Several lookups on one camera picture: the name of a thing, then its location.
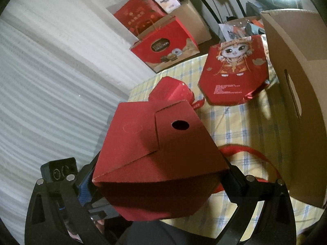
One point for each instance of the yellow plaid blanket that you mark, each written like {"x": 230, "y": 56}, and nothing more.
{"x": 242, "y": 122}

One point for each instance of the plain brown cardboard box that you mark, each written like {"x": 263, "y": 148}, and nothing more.
{"x": 194, "y": 23}

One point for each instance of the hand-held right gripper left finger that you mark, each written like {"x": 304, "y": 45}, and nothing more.
{"x": 85, "y": 188}

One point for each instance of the large brown cardboard box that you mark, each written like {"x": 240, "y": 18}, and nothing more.
{"x": 293, "y": 56}

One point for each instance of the dark red cardboard box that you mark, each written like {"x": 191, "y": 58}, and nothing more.
{"x": 158, "y": 158}

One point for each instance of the red gold-print paper bag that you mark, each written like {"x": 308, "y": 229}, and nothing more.
{"x": 138, "y": 15}

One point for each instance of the red cartoon girl bag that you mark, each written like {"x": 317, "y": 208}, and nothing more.
{"x": 230, "y": 81}

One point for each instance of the red chocolate gift bag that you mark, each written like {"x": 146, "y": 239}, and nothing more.
{"x": 166, "y": 44}

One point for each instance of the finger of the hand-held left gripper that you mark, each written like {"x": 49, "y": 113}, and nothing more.
{"x": 98, "y": 213}

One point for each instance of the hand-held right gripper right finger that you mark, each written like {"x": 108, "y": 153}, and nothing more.
{"x": 236, "y": 186}

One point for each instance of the white curtain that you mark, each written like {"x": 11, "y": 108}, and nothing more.
{"x": 51, "y": 81}

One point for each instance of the red glossy plastic bag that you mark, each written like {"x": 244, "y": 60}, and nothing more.
{"x": 173, "y": 89}

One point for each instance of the clear bag of tools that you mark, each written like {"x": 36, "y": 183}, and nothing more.
{"x": 237, "y": 30}

